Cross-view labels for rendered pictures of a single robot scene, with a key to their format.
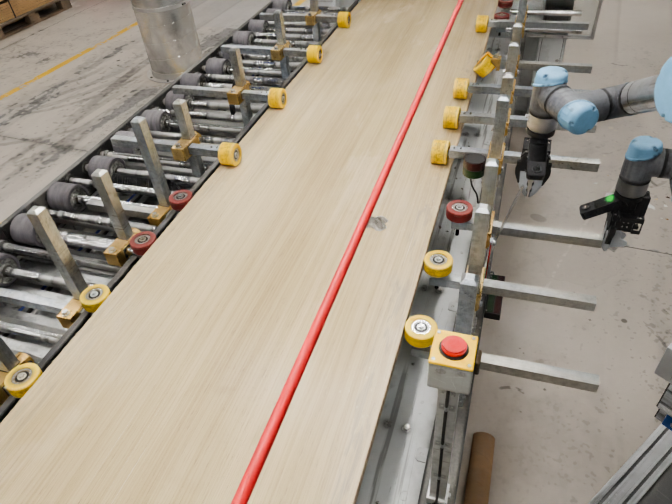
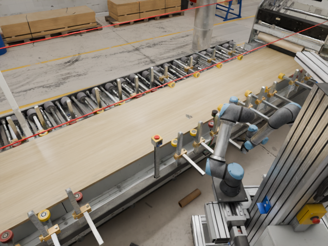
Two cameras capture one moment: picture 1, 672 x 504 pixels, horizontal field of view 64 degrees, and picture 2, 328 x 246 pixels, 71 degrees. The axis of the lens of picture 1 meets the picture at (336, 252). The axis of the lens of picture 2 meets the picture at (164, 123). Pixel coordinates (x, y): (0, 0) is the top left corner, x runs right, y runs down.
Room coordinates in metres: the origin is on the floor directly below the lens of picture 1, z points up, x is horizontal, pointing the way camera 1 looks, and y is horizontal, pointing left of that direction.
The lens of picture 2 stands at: (-0.57, -0.88, 2.53)
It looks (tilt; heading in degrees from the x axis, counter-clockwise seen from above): 41 degrees down; 30
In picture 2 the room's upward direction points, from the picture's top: 2 degrees clockwise
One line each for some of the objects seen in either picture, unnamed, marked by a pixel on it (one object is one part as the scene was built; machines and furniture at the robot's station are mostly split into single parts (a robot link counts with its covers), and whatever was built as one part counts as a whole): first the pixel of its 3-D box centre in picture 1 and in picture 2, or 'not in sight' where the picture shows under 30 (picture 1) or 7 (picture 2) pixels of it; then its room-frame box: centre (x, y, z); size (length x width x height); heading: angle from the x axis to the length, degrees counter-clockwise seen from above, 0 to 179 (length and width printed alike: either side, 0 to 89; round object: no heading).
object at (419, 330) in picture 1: (420, 340); (174, 145); (0.85, -0.19, 0.85); 0.08 x 0.08 x 0.11
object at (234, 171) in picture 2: not in sight; (233, 174); (0.54, -0.82, 1.21); 0.13 x 0.12 x 0.14; 100
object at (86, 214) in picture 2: not in sight; (89, 220); (-0.15, -0.01, 0.83); 0.43 x 0.03 x 0.04; 69
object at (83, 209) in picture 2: not in sight; (81, 212); (-0.13, 0.09, 0.83); 0.13 x 0.06 x 0.05; 159
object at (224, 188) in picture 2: not in sight; (231, 183); (0.54, -0.82, 1.09); 0.15 x 0.15 x 0.10
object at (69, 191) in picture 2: not in sight; (76, 207); (-0.15, 0.10, 0.92); 0.03 x 0.03 x 0.48; 69
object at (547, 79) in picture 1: (549, 92); (233, 102); (1.22, -0.56, 1.30); 0.09 x 0.08 x 0.11; 10
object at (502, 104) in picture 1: (494, 164); not in sight; (1.48, -0.54, 0.94); 0.03 x 0.03 x 0.48; 69
